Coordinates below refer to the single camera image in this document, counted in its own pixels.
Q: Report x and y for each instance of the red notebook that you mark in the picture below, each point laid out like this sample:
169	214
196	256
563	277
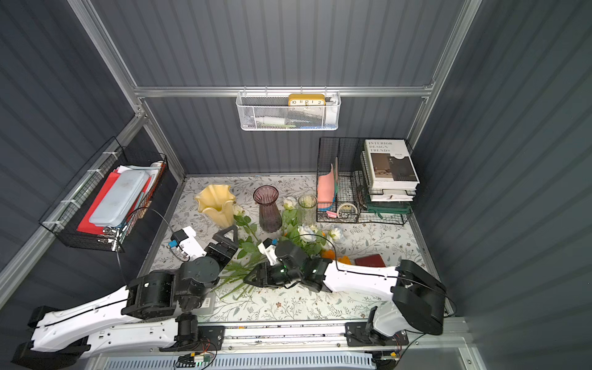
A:
372	261

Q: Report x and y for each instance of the tape roll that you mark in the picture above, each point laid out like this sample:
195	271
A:
347	211

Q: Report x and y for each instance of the white wire wall basket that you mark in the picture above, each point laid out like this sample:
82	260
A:
268	110

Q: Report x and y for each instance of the yellow wavy vase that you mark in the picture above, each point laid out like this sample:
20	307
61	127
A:
217	202

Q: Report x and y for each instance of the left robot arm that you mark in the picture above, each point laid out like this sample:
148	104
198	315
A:
152	311

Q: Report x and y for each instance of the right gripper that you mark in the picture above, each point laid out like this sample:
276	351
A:
267	271

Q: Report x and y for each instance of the interior design trends book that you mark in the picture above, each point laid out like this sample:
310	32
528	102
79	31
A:
389	165

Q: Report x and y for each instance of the purple ribbed glass vase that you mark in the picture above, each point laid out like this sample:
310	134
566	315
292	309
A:
266	197

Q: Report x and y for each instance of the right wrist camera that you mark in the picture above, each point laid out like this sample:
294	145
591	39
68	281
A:
267	248

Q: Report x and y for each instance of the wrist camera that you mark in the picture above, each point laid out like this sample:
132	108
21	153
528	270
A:
267	248
185	246

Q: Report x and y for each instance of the pink folder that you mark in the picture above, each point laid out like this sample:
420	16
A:
326	190

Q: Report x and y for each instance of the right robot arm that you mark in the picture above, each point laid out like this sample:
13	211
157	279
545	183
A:
413	299

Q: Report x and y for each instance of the black wire desk organizer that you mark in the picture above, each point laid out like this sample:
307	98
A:
352	184

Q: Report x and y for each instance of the red folder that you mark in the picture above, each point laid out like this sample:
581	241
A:
84	225

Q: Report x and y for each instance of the black wire side basket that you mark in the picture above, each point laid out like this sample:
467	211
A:
65	217

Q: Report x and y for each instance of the floral table mat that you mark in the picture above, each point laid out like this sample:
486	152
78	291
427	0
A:
233	303

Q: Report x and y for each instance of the pile of flowers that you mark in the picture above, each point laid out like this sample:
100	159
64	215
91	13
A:
311	238

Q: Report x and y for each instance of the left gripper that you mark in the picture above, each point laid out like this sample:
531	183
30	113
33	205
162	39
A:
221	247

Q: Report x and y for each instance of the clear glass vase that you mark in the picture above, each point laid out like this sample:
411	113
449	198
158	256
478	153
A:
307	208

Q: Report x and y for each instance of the white plastic case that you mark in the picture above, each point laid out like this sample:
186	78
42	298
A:
118	200

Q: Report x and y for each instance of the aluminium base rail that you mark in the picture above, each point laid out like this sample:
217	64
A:
340	343

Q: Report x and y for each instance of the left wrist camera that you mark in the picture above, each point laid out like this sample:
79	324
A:
185	246

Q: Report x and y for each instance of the yellow clock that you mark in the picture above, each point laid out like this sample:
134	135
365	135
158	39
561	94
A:
306	99

